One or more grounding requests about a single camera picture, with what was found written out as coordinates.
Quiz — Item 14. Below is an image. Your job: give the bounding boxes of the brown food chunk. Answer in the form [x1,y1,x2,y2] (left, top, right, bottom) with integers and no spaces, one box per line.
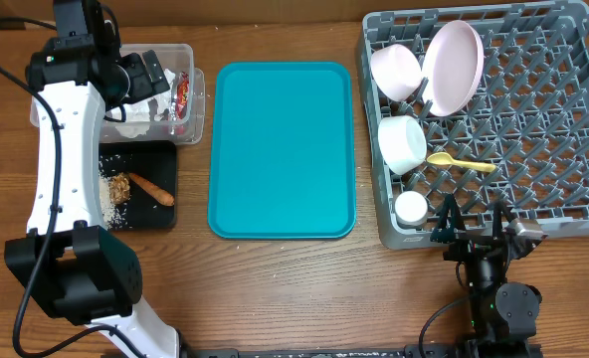
[108,173,130,206]

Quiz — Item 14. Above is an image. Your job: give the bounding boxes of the orange carrot piece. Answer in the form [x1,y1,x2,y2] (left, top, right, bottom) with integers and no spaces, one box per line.
[127,173,175,207]

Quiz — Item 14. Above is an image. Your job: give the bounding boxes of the black tray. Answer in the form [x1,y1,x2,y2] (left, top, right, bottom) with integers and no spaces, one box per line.
[99,141,177,231]

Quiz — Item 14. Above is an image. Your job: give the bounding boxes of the small pink bowl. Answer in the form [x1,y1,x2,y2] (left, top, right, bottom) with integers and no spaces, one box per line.
[370,44,422,101]

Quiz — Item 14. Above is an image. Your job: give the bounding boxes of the white cup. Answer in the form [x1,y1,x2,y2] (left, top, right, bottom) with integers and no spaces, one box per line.
[394,191,428,228]

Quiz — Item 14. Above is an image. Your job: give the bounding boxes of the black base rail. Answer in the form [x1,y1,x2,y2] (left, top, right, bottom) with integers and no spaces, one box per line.
[189,343,455,358]

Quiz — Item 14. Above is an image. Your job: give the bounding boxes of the large white plate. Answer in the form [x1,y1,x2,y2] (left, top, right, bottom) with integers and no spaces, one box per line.
[422,20,484,117]

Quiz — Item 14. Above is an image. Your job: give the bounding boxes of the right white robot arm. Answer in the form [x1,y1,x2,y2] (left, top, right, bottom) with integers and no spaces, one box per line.
[417,194,546,357]

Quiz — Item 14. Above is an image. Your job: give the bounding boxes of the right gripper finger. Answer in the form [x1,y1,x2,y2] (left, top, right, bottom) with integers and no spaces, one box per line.
[430,194,466,244]
[492,201,514,240]

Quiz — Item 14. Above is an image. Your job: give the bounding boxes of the clear plastic bin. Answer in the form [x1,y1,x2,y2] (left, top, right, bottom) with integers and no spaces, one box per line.
[26,39,205,150]

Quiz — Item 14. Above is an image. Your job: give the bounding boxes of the white green bowl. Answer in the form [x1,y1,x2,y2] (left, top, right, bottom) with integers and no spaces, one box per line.
[378,115,427,175]

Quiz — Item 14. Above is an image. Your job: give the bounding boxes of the red ketchup packet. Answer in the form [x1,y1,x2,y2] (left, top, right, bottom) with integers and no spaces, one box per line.
[169,72,190,135]

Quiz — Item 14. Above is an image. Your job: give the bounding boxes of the teal serving tray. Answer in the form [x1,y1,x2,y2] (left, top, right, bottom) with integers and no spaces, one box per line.
[207,62,356,240]

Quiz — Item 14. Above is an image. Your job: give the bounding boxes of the white napkin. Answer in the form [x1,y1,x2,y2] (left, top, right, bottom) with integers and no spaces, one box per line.
[116,89,172,138]

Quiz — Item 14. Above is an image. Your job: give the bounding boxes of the grey dishwasher rack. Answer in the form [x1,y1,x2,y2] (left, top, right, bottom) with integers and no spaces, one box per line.
[356,1,589,250]

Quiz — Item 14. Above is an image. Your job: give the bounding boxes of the spilled rice grains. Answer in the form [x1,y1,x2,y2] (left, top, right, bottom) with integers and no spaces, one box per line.
[98,161,124,229]

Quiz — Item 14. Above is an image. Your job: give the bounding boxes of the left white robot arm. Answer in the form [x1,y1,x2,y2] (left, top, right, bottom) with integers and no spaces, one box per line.
[4,1,191,357]

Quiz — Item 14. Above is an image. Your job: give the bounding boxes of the yellow plastic spoon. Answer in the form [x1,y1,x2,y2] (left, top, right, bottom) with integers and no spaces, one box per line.
[426,152,496,173]

